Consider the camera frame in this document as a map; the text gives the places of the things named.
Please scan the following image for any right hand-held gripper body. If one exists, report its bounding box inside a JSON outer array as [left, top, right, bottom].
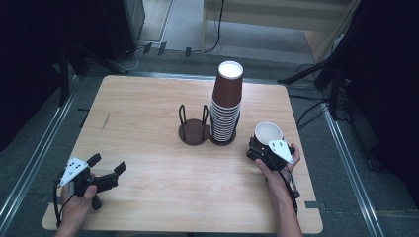
[[246, 136, 296, 172]]

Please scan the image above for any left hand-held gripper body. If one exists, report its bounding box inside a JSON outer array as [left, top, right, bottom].
[[56, 156, 104, 211]]

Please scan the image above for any stack of brown cups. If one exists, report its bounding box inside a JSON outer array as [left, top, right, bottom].
[[209, 60, 245, 143]]

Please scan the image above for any dark brown double cup holder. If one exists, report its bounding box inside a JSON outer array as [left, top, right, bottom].
[[178, 104, 241, 146]]

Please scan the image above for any person's right hand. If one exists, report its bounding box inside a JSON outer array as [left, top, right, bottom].
[[254, 142, 301, 196]]

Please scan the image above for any person's left hand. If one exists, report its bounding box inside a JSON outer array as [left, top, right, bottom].
[[59, 183, 99, 228]]

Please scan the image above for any grey tape strip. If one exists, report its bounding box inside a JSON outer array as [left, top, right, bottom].
[[303, 200, 328, 212]]

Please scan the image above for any black metal stand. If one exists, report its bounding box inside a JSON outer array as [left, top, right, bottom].
[[277, 55, 347, 121], [58, 41, 130, 107]]

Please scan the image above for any dark curtain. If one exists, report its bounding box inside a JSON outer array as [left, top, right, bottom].
[[0, 0, 104, 153], [342, 0, 419, 209]]

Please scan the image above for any light wooden shelf unit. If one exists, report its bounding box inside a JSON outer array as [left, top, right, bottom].
[[202, 0, 362, 64]]

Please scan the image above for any dark cabinet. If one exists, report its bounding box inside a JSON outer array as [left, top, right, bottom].
[[100, 0, 146, 62]]

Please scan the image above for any left hand-held gripper cable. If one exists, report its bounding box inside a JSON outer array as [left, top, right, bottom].
[[52, 174, 72, 230]]

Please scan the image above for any hand-held gripper cable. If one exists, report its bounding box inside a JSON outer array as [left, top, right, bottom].
[[52, 174, 72, 230], [275, 162, 301, 215]]

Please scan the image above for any right hand-held gripper cable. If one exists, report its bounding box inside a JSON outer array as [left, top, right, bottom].
[[275, 162, 301, 215]]

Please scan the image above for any silver floor rail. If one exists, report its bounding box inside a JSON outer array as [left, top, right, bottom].
[[321, 100, 386, 237], [0, 74, 79, 228]]

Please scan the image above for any black floor cable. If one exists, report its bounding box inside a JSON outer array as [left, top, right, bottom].
[[288, 94, 330, 130]]

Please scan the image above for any white floor cable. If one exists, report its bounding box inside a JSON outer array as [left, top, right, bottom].
[[117, 45, 146, 73]]

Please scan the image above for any black hanging cable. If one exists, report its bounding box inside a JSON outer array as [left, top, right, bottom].
[[191, 0, 226, 54]]

